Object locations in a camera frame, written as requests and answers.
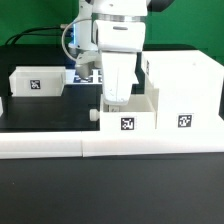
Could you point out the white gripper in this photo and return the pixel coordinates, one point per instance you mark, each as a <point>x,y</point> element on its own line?
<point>118,72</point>

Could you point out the white front drawer with tag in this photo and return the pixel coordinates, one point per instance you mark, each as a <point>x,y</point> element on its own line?
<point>138,116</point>

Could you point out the white drawer with tag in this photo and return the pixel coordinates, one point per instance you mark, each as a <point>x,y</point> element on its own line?
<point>35,81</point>
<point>138,116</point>

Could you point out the white drawer cabinet box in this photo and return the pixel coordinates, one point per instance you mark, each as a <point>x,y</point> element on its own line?
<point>186,88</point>

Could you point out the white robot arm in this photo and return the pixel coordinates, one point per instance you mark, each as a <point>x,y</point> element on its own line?
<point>109,34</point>

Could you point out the white rear drawer with tag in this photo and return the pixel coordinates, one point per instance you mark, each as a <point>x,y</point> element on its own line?
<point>35,81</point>

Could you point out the white foam rail front right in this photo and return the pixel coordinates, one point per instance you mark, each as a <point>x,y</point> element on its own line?
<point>182,141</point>

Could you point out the white foam rail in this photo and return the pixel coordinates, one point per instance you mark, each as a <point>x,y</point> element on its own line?
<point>182,141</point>
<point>40,145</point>

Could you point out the white foam rail front left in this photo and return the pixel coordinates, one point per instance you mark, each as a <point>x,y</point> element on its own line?
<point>40,145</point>

